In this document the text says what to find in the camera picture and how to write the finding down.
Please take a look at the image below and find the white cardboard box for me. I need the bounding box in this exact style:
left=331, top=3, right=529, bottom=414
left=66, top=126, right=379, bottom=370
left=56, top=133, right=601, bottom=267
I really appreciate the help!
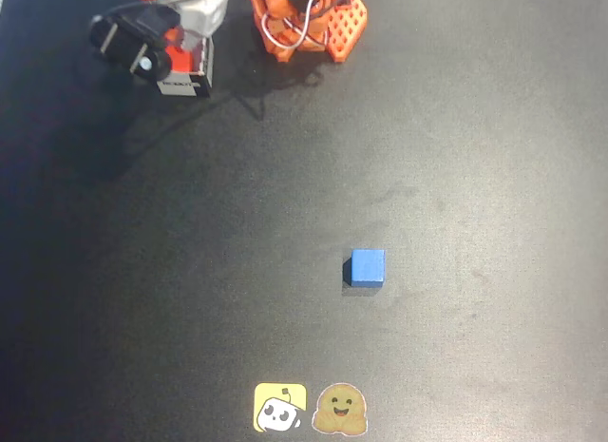
left=155, top=31, right=216, bottom=100

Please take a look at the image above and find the blue cube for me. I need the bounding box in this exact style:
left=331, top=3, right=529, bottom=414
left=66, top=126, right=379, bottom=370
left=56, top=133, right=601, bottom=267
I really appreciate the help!
left=350, top=249, right=387, bottom=289

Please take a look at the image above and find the black webcam on gripper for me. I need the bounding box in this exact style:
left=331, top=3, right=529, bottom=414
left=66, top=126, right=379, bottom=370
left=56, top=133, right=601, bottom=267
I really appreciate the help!
left=88, top=5, right=181, bottom=83

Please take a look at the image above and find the yellow robot sticker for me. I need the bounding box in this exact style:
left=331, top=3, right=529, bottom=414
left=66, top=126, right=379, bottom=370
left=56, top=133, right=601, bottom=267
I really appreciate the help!
left=253, top=382, right=308, bottom=433

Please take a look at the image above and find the black table mat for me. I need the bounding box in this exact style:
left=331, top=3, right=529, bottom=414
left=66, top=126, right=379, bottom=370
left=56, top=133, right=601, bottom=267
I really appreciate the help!
left=0, top=0, right=608, bottom=442

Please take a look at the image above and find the hugging face emoji sticker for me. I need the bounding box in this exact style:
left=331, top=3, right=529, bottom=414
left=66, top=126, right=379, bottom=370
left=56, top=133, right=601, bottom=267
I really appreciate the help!
left=311, top=382, right=370, bottom=436

